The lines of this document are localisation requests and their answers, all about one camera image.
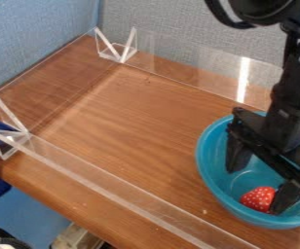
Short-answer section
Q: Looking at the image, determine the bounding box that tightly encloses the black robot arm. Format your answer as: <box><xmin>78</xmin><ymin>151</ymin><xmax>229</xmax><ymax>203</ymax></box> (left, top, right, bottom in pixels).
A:
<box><xmin>225</xmin><ymin>0</ymin><xmax>300</xmax><ymax>215</ymax></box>

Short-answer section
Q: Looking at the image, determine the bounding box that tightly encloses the red strawberry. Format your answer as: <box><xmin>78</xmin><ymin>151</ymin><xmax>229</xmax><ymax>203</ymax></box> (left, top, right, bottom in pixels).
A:
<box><xmin>240</xmin><ymin>187</ymin><xmax>276</xmax><ymax>213</ymax></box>

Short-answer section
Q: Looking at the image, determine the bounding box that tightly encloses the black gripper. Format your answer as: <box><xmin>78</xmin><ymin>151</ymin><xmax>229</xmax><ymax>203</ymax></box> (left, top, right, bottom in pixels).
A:
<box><xmin>225</xmin><ymin>107</ymin><xmax>300</xmax><ymax>215</ymax></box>

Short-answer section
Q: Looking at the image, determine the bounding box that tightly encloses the clear acrylic barrier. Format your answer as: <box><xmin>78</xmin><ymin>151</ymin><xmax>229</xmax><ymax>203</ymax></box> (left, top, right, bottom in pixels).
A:
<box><xmin>0</xmin><ymin>26</ymin><xmax>300</xmax><ymax>249</ymax></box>

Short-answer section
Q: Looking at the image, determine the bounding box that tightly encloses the blue plastic bowl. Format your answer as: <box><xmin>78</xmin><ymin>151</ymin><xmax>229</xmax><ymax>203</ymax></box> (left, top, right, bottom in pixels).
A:
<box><xmin>196</xmin><ymin>115</ymin><xmax>300</xmax><ymax>230</ymax></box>

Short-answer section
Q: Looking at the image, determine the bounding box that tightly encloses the beige object under table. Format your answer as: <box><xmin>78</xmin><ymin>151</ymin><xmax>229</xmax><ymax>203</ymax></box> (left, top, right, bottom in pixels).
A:
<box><xmin>50</xmin><ymin>223</ymin><xmax>105</xmax><ymax>249</ymax></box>

